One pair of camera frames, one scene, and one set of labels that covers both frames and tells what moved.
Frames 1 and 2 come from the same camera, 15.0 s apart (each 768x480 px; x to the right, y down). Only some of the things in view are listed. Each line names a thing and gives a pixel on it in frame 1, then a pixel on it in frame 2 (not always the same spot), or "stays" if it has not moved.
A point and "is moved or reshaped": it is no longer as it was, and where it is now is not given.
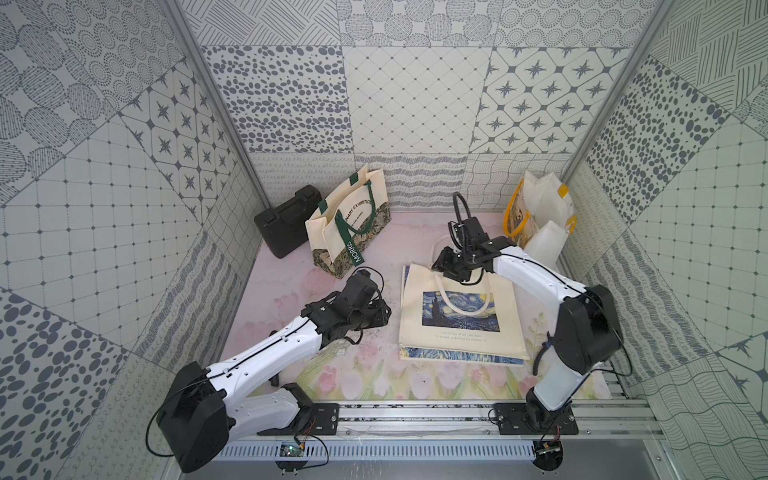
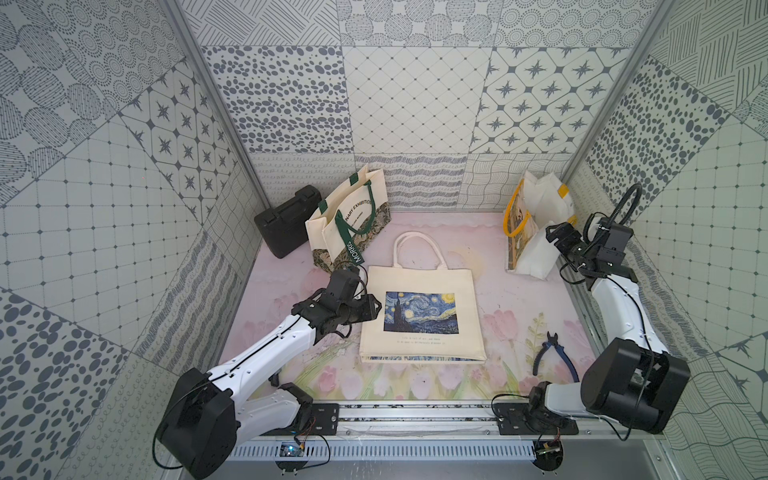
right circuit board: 548,454 stays
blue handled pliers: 537,359 stays
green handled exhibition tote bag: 348,219 stays
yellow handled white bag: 539,216 stays
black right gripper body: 459,265 -> 573,249
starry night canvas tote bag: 443,319 is moved or reshaped
